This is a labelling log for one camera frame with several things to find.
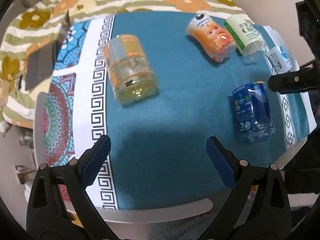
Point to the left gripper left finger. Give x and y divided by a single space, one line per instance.
47 217

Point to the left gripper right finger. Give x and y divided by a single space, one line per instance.
257 207

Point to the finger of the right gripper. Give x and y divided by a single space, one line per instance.
304 80

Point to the white blue probiotic bottle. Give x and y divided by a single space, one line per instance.
279 60

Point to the blue label plastic bottle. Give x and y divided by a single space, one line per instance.
252 112

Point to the green white label bottle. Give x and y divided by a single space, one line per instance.
248 42

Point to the orange label plastic bottle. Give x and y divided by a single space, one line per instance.
216 41

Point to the teal patterned table cloth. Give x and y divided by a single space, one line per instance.
158 154

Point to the yellow label clear bottle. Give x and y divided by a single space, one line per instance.
129 72

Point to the dark grey notebook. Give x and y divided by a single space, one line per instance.
41 57

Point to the floral striped bed quilt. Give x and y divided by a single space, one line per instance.
36 23

